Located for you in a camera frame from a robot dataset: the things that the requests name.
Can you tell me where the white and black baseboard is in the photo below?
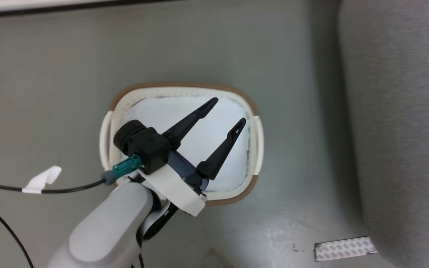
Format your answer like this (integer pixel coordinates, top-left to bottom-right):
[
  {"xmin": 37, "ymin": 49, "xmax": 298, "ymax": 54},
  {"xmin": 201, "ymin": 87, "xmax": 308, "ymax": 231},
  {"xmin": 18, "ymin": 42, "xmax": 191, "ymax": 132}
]
[{"xmin": 0, "ymin": 0, "xmax": 179, "ymax": 16}]

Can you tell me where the grey fabric sofa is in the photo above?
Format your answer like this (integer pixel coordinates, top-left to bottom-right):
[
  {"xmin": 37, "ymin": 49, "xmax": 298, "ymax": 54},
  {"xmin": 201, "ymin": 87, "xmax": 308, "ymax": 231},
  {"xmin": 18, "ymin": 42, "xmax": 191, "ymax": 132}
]
[{"xmin": 337, "ymin": 0, "xmax": 429, "ymax": 268}]

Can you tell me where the white cable tag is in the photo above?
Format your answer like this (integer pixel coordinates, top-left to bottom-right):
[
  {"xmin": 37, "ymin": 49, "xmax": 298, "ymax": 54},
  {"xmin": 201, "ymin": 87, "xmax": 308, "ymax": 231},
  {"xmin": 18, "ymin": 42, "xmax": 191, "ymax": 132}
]
[{"xmin": 21, "ymin": 165, "xmax": 63, "ymax": 195}]

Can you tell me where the white laundry basket brown rim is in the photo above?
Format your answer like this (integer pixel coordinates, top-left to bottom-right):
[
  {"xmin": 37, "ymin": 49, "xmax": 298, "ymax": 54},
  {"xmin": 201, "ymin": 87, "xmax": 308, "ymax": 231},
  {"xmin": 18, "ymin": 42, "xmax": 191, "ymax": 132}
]
[{"xmin": 99, "ymin": 82, "xmax": 266, "ymax": 207}]

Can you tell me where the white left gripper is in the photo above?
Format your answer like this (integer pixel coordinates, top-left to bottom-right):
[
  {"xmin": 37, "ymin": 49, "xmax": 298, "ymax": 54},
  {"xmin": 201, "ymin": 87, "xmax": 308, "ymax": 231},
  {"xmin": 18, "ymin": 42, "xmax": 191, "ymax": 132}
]
[{"xmin": 139, "ymin": 98, "xmax": 247, "ymax": 217}]

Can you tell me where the grey patterned floor tape patch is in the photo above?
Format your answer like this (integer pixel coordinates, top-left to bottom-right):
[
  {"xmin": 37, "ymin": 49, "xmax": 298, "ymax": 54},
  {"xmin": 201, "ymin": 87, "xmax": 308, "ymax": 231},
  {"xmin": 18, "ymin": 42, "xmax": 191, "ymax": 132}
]
[{"xmin": 314, "ymin": 235, "xmax": 379, "ymax": 262}]

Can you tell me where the teal cable connector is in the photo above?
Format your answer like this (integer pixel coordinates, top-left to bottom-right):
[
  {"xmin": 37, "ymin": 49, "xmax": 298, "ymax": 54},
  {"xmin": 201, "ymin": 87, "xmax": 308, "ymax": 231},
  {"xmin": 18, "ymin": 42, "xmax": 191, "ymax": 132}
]
[{"xmin": 101, "ymin": 154, "xmax": 143, "ymax": 186}]

